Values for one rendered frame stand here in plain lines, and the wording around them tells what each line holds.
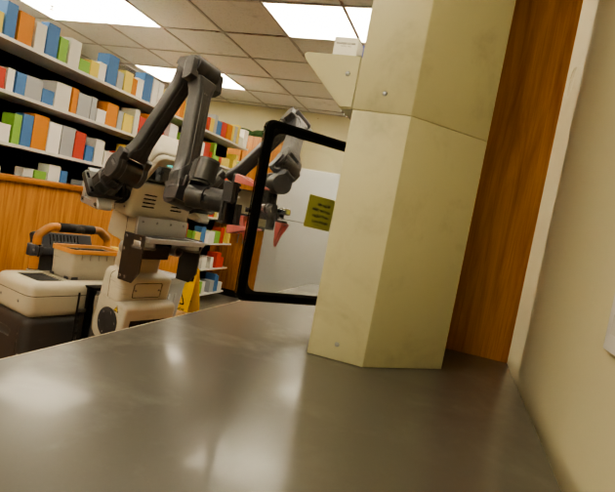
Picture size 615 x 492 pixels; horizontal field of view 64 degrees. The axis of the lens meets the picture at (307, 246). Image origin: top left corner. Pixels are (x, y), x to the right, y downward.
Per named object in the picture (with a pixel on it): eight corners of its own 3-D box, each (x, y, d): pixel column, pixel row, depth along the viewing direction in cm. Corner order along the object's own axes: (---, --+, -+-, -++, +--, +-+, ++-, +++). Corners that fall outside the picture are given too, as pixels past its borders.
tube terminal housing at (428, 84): (443, 351, 119) (509, 29, 115) (438, 388, 88) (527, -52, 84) (344, 326, 126) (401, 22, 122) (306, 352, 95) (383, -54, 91)
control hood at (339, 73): (378, 143, 123) (386, 103, 123) (351, 108, 92) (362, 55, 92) (334, 138, 127) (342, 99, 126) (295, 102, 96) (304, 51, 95)
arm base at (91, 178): (114, 178, 163) (81, 172, 153) (129, 165, 159) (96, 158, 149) (121, 201, 160) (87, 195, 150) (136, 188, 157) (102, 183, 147)
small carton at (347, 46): (357, 76, 105) (363, 48, 104) (353, 67, 100) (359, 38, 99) (335, 73, 106) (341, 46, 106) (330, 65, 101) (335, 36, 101)
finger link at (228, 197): (265, 178, 113) (227, 172, 116) (259, 209, 113) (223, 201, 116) (274, 182, 119) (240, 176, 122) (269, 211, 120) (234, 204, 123)
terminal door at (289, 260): (343, 307, 124) (373, 150, 122) (234, 300, 107) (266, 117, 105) (341, 307, 125) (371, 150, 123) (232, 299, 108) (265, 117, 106)
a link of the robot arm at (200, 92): (213, 79, 145) (184, 58, 137) (226, 73, 141) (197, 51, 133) (187, 216, 131) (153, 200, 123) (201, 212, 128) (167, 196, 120)
